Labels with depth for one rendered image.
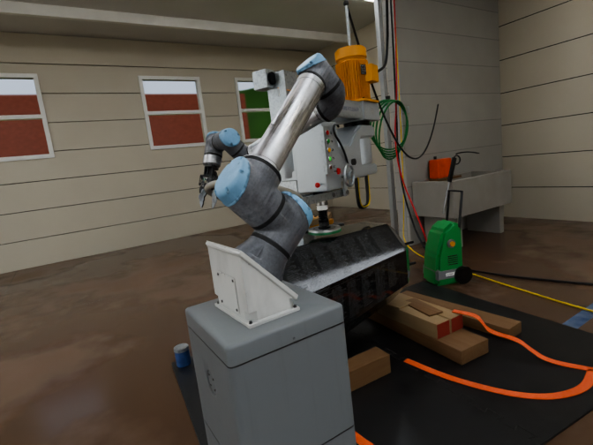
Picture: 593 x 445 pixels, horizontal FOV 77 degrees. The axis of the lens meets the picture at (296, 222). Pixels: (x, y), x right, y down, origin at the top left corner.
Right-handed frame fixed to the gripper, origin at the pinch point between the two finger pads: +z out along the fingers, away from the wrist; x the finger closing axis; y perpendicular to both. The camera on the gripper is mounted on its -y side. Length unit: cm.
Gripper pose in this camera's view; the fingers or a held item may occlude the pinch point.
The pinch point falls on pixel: (207, 206)
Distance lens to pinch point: 193.0
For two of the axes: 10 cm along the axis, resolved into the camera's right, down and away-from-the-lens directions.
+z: -0.9, 9.8, -1.6
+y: -0.6, -1.7, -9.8
